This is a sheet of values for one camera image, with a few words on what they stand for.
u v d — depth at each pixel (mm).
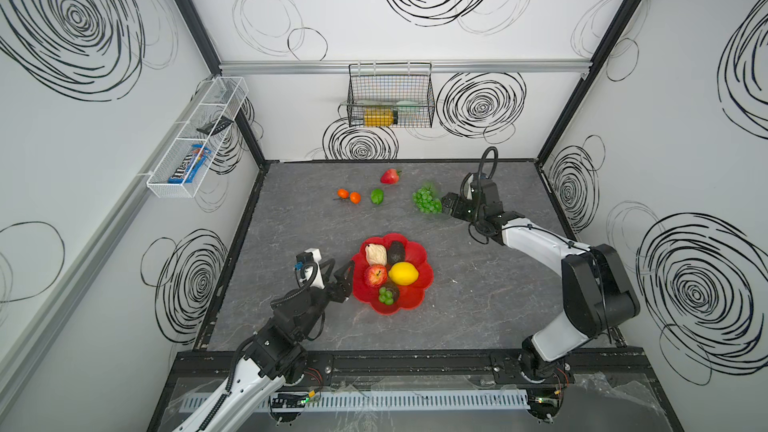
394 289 817
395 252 889
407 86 960
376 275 828
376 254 867
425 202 1024
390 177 1114
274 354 572
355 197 1065
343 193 1073
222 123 808
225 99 934
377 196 1051
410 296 837
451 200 840
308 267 629
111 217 570
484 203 708
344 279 697
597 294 456
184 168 696
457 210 826
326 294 679
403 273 867
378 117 881
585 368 738
